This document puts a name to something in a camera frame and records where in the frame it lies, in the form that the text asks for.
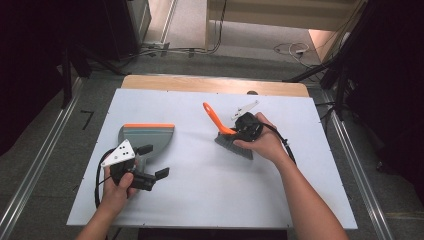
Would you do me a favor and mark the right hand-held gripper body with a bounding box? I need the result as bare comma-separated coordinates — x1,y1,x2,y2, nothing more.
230,99,264,143

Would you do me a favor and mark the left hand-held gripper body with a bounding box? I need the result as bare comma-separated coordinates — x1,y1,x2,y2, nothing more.
100,139,157,192

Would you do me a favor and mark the grey dustpan with orange edge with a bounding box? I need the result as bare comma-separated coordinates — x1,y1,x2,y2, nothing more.
117,123,176,169

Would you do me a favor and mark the orange brush with grey bristles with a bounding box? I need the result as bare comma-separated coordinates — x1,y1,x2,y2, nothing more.
202,101,254,160

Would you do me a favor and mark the person's right hand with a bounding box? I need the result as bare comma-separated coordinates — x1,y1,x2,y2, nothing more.
233,112,291,166

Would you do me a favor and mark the person's left hand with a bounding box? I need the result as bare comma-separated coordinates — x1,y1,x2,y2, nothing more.
99,166,138,213

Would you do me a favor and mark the white board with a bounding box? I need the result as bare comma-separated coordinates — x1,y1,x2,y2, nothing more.
66,88,358,230

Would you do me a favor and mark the wooden table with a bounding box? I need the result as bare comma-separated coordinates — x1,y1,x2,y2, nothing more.
120,74,310,98

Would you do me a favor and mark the black metal stand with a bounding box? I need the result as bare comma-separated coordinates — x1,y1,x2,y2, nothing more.
283,0,379,118
60,43,128,110

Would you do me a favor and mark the beige wooden furniture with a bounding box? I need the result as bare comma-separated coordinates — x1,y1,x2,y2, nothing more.
205,0,368,32

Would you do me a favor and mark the dark cabinet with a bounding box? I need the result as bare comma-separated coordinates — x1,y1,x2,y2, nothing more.
103,0,152,61

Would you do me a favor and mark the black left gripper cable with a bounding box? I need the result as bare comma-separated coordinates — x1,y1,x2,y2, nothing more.
94,148,116,210

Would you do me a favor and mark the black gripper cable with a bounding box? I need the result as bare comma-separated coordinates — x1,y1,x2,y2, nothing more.
94,148,116,210
262,122,298,166

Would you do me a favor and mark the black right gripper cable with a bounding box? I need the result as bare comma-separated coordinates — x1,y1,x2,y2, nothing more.
262,122,298,166

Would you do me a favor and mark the aluminium floor rail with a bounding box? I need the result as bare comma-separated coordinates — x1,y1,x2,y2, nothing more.
0,76,84,240
321,89,397,240

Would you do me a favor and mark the white floor cable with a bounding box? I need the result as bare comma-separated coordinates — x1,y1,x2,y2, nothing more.
273,41,312,60

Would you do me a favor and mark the black floor cable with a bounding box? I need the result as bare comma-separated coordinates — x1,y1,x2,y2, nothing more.
139,0,228,57

